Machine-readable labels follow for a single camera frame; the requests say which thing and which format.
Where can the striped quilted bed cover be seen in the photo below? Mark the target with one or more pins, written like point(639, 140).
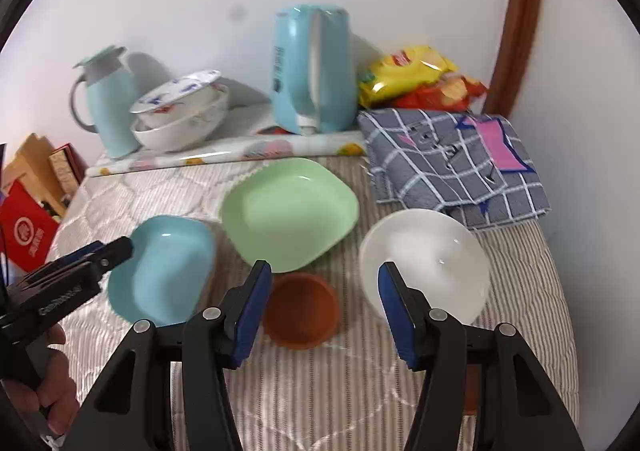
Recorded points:
point(325, 391)

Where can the brown patterned box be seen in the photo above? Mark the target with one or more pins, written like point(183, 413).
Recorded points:
point(65, 171)

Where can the light blue square plate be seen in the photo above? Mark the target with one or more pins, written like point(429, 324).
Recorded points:
point(160, 266)

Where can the grey plaid folded cloth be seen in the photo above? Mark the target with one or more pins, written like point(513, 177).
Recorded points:
point(425, 166)

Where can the white bowl grey scroll print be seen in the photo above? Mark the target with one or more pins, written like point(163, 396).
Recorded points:
point(175, 140)

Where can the plain white bowl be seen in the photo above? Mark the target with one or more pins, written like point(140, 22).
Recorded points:
point(425, 246)

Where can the blue patterned white plate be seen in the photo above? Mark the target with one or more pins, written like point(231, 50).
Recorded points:
point(175, 91)

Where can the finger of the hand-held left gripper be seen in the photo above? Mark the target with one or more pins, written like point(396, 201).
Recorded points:
point(80, 253)
point(117, 253)

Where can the tan cardboard box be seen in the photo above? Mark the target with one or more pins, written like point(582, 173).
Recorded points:
point(32, 156)

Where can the brown wooden door frame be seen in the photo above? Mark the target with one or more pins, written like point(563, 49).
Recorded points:
point(520, 31)

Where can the small brown bowl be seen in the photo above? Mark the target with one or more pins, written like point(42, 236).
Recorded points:
point(300, 311)

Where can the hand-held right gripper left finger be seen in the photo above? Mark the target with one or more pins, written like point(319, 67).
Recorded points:
point(252, 312)

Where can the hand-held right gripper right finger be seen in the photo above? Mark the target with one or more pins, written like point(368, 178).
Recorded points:
point(395, 312)

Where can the rolled fruit print tablecloth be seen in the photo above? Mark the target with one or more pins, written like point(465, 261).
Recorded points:
point(225, 153)

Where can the light green square plate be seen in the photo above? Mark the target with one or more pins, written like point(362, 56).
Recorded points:
point(290, 211)

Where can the red chip bag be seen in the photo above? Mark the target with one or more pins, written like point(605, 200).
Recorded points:
point(440, 96)

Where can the light blue electric kettle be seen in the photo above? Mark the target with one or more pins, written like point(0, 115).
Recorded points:
point(295, 81)

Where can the light blue thermos jug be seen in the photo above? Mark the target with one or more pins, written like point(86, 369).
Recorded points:
point(110, 106)

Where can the yellow chip bag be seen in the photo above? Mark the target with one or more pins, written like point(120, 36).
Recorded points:
point(410, 68)

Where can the red paper bag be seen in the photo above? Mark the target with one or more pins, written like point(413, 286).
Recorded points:
point(25, 231)

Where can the person's left hand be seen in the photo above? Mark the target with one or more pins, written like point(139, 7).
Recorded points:
point(57, 391)

